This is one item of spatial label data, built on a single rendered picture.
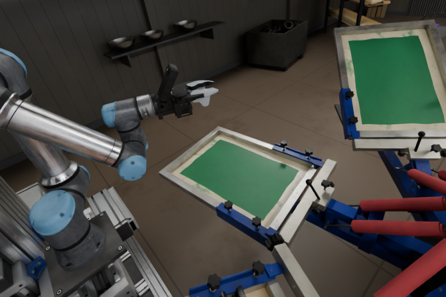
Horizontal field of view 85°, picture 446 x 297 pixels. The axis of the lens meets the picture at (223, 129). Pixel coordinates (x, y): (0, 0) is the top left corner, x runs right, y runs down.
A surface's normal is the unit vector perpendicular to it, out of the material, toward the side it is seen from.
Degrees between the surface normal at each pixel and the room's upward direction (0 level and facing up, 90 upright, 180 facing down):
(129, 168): 90
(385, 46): 32
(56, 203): 7
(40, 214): 7
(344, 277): 0
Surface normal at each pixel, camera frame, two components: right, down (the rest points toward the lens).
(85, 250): 0.71, 0.01
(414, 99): -0.19, -0.39
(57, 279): -0.12, -0.82
